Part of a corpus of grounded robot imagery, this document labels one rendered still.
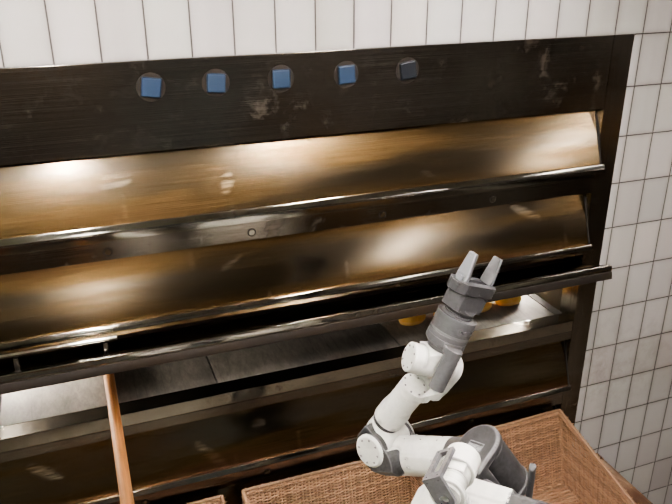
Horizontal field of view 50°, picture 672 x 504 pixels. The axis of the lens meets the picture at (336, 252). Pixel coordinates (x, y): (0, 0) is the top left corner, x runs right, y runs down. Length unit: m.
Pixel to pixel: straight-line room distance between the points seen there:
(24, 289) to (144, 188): 0.38
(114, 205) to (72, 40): 0.38
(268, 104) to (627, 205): 1.24
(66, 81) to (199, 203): 0.41
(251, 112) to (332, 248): 0.45
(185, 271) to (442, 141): 0.78
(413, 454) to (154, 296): 0.76
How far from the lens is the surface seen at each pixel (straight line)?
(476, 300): 1.53
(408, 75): 1.93
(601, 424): 2.91
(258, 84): 1.80
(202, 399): 2.09
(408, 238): 2.09
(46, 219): 1.80
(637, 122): 2.42
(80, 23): 1.72
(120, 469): 1.85
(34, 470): 2.17
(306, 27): 1.82
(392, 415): 1.66
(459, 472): 1.32
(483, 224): 2.20
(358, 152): 1.94
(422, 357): 1.54
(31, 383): 1.83
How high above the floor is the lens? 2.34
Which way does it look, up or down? 23 degrees down
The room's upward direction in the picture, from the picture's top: straight up
